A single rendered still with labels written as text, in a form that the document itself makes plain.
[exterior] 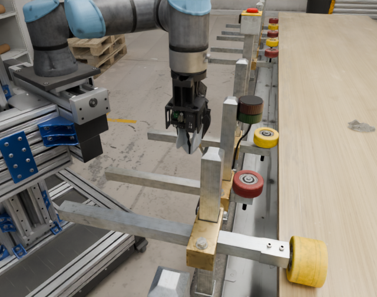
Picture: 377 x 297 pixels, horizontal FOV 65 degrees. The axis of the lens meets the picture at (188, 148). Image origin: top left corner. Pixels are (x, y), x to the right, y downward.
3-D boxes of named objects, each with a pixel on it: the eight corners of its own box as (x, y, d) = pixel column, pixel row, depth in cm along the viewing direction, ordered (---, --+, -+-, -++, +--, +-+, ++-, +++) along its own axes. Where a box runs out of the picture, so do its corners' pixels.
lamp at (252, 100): (230, 175, 80) (237, 103, 68) (232, 164, 85) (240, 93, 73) (251, 179, 79) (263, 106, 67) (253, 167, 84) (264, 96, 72)
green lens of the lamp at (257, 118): (235, 122, 71) (236, 114, 70) (238, 111, 76) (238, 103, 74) (261, 125, 70) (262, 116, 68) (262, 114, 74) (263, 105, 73)
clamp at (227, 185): (209, 209, 80) (210, 195, 78) (217, 178, 91) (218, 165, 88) (230, 213, 79) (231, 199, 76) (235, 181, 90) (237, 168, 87)
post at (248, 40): (232, 138, 134) (242, 33, 108) (234, 132, 137) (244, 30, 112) (242, 139, 133) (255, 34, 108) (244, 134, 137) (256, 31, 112)
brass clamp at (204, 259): (182, 265, 55) (182, 247, 52) (198, 213, 66) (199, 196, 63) (215, 273, 54) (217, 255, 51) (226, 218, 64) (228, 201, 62)
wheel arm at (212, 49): (210, 52, 211) (210, 46, 209) (211, 51, 214) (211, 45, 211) (273, 57, 202) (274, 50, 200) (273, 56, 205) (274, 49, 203)
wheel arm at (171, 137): (147, 141, 109) (146, 131, 107) (151, 137, 112) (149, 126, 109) (268, 158, 100) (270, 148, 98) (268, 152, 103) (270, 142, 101)
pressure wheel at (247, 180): (228, 216, 81) (231, 184, 75) (231, 197, 88) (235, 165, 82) (257, 221, 80) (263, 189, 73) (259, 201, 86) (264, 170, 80)
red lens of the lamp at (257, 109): (236, 112, 69) (237, 104, 68) (239, 102, 74) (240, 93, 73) (262, 115, 68) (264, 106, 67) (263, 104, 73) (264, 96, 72)
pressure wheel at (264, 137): (261, 170, 99) (267, 141, 92) (245, 158, 104) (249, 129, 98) (278, 162, 102) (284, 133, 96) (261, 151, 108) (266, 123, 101)
